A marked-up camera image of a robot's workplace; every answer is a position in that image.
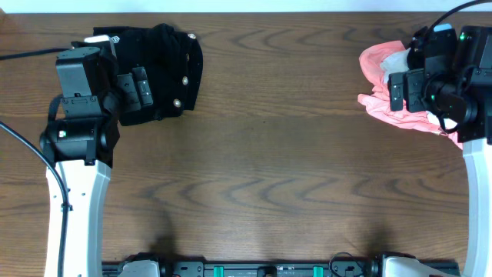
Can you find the black polo shirt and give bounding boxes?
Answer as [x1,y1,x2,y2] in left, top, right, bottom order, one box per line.
[93,24,190,102]

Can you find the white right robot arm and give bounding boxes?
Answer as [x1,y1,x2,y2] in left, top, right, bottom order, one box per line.
[388,25,491,276]

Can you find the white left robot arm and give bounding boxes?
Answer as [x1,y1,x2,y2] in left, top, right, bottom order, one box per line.
[40,35,153,276]

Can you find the white garment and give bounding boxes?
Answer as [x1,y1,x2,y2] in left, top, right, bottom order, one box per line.
[380,49,410,83]

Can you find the coral pink garment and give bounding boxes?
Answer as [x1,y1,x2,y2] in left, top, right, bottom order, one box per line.
[357,41,463,149]

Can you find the black velvet buttoned garment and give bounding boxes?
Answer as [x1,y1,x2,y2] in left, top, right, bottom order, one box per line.
[108,24,203,125]

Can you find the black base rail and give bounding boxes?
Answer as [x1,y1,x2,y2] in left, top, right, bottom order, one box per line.
[95,252,475,277]

